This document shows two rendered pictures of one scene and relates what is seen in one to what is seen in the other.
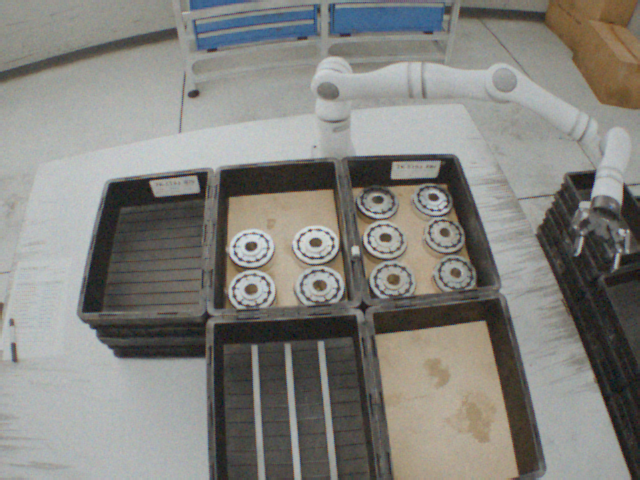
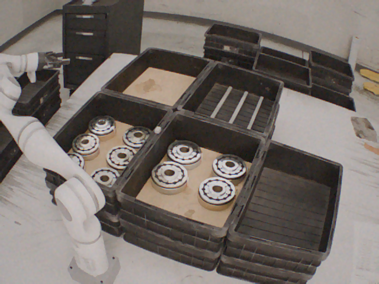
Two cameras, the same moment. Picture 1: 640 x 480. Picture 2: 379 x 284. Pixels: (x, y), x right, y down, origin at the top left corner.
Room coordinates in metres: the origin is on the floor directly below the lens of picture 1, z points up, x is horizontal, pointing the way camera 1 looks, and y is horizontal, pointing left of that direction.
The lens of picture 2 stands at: (1.36, 0.37, 1.65)
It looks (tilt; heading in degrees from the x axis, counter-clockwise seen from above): 39 degrees down; 203
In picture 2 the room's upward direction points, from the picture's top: 5 degrees clockwise
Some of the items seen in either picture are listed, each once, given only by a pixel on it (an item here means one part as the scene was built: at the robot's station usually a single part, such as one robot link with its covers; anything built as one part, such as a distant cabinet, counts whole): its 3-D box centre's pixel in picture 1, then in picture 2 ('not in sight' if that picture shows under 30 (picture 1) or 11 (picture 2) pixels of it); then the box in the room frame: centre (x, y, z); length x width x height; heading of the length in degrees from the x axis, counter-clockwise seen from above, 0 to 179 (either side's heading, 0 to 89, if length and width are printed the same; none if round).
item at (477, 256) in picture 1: (414, 235); (103, 148); (0.64, -0.21, 0.87); 0.40 x 0.30 x 0.11; 5
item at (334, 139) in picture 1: (334, 135); (89, 247); (0.99, -0.04, 0.85); 0.09 x 0.09 x 0.17; 2
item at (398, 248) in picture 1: (385, 239); (122, 157); (0.64, -0.15, 0.86); 0.10 x 0.10 x 0.01
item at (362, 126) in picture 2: not in sight; (364, 127); (-0.31, 0.66, 0.71); 0.22 x 0.19 x 0.01; 10
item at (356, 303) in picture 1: (279, 230); (196, 167); (0.62, 0.09, 0.92); 0.40 x 0.30 x 0.02; 5
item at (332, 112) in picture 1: (333, 90); (79, 211); (0.99, -0.03, 1.01); 0.09 x 0.09 x 0.17; 78
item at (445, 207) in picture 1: (433, 199); (70, 163); (0.76, -0.28, 0.86); 0.10 x 0.10 x 0.01
